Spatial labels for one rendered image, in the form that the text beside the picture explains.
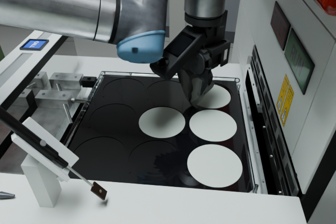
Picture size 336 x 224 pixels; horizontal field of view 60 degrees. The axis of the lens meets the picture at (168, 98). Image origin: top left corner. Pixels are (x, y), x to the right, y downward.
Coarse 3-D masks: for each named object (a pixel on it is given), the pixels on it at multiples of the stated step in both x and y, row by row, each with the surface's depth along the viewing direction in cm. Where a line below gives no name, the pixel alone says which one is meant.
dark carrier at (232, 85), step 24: (96, 96) 69; (120, 96) 70; (144, 96) 69; (168, 96) 70; (96, 120) 63; (120, 120) 63; (240, 120) 63; (72, 144) 57; (96, 144) 57; (120, 144) 57; (144, 144) 57; (168, 144) 57; (192, 144) 57; (216, 144) 57; (240, 144) 57; (72, 168) 52; (96, 168) 52; (120, 168) 52; (144, 168) 52; (168, 168) 52
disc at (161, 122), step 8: (144, 112) 65; (152, 112) 65; (160, 112) 65; (168, 112) 65; (176, 112) 65; (144, 120) 63; (152, 120) 63; (160, 120) 63; (168, 120) 63; (176, 120) 63; (184, 120) 63; (144, 128) 61; (152, 128) 61; (160, 128) 61; (168, 128) 61; (176, 128) 61; (152, 136) 59; (160, 136) 59; (168, 136) 59
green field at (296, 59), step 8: (288, 40) 48; (288, 48) 47; (296, 48) 44; (288, 56) 47; (296, 56) 44; (304, 56) 41; (296, 64) 43; (304, 64) 40; (296, 72) 43; (304, 72) 40; (304, 80) 40
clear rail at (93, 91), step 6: (102, 72) 78; (102, 78) 76; (96, 84) 73; (96, 90) 72; (90, 96) 69; (84, 102) 68; (90, 102) 68; (84, 108) 66; (78, 114) 64; (84, 114) 65; (78, 120) 62; (72, 126) 61; (78, 126) 61; (72, 132) 59; (66, 138) 58; (72, 138) 59; (66, 144) 57
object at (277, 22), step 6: (276, 6) 56; (276, 12) 56; (276, 18) 55; (282, 18) 52; (276, 24) 55; (282, 24) 51; (276, 30) 55; (282, 30) 51; (282, 36) 51; (282, 42) 51
